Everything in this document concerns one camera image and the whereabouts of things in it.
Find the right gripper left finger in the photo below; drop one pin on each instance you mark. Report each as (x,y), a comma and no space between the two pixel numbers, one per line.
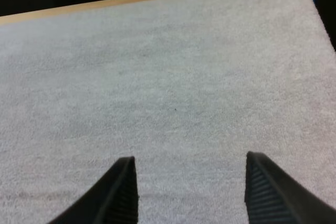
(113,197)

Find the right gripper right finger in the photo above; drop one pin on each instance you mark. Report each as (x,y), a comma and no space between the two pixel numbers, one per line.
(273,195)

